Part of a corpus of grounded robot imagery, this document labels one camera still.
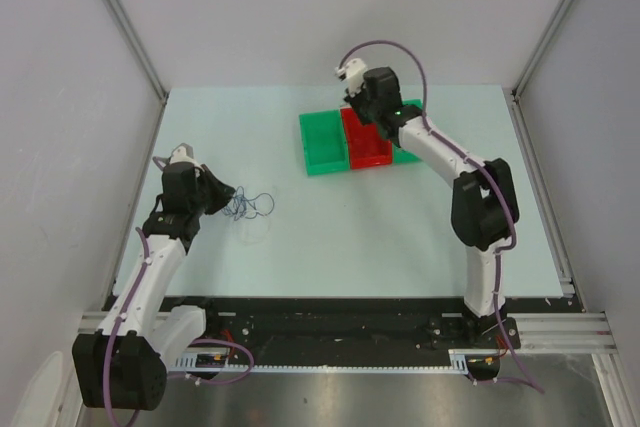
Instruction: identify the green plastic bin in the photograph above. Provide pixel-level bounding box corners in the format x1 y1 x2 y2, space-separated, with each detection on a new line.
392 99 423 164
299 110 350 176

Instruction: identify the right aluminium frame post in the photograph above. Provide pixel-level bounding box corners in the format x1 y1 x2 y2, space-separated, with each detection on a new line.
510 0 606 98

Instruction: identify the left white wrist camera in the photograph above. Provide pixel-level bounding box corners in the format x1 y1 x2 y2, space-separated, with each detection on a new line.
166 143 204 171

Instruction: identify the blue thin wire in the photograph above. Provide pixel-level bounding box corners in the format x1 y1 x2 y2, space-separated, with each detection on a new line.
222 185 277 222

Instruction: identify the red plastic bin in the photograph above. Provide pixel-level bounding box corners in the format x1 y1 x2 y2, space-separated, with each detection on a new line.
340 108 393 170

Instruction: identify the slotted grey cable duct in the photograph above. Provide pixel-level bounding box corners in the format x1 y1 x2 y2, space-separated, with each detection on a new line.
168 352 468 378

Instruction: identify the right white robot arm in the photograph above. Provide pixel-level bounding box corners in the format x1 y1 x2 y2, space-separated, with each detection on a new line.
336 58 519 348

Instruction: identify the aluminium frame post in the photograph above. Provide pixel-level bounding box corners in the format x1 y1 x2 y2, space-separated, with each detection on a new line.
102 0 168 105
510 0 606 98

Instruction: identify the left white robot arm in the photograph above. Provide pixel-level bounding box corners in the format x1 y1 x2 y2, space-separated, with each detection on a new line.
72 157 234 411

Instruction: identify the right aluminium base profile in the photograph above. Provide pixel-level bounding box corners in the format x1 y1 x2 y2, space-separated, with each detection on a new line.
511 313 617 354

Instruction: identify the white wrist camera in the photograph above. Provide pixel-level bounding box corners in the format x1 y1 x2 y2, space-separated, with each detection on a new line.
335 58 368 97
166 143 204 171

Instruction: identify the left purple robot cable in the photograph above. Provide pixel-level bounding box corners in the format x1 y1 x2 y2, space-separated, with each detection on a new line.
102 154 255 427

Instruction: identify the right green plastic bin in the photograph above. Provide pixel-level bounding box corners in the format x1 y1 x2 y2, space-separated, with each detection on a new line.
392 99 423 164

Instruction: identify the left aluminium frame post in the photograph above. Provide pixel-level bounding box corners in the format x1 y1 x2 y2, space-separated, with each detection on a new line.
102 0 168 105

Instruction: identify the left green plastic bin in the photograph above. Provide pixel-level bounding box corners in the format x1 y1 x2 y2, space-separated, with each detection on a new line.
299 110 350 176

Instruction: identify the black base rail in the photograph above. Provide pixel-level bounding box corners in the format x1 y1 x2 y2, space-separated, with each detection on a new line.
164 295 586 366

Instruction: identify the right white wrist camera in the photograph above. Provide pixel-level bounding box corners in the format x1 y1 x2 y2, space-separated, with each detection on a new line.
335 58 368 97

